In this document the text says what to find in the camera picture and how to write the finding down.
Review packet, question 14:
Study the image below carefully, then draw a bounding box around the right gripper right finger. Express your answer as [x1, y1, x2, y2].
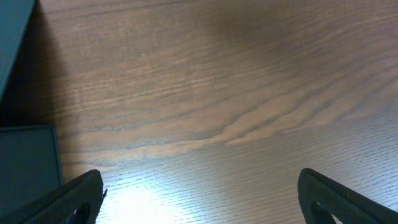
[297, 168, 397, 224]

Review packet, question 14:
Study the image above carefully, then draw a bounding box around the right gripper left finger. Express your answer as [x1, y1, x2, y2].
[1, 169, 104, 224]

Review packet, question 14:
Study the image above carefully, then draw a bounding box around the dark green open box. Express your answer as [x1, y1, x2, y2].
[1, 0, 62, 215]

